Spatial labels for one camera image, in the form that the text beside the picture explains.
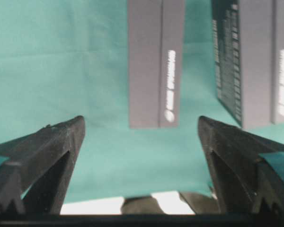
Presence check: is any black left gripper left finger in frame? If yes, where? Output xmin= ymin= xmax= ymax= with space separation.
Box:
xmin=0 ymin=116 xmax=85 ymax=218

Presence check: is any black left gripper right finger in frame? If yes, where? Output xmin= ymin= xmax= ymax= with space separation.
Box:
xmin=198 ymin=116 xmax=284 ymax=219

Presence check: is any black RealSense box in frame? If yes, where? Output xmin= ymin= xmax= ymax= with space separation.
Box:
xmin=211 ymin=0 xmax=284 ymax=129
xmin=127 ymin=0 xmax=185 ymax=129

